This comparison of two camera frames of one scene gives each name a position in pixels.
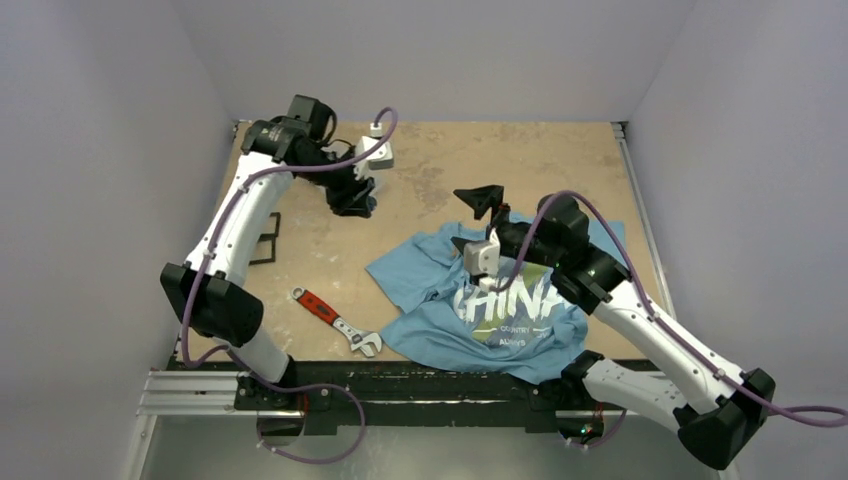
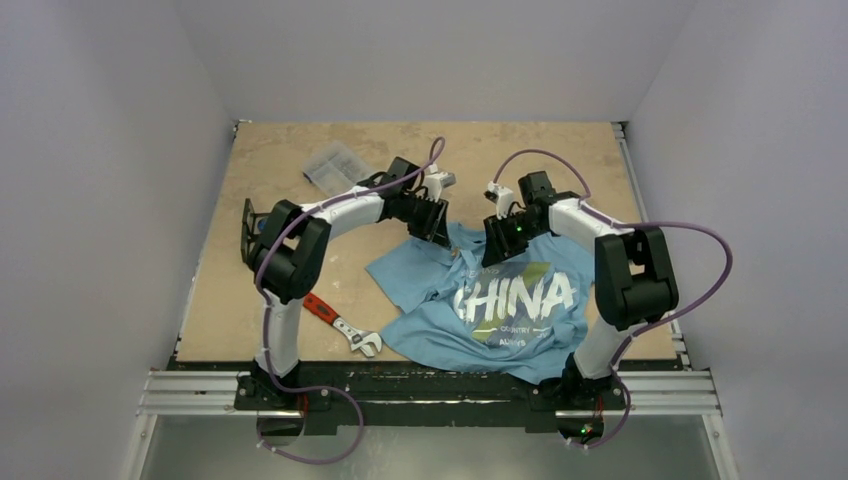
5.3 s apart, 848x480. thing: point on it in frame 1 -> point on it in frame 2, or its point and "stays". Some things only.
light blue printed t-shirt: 528,328 stays
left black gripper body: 340,184 -> 419,214
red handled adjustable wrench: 357,339 stays
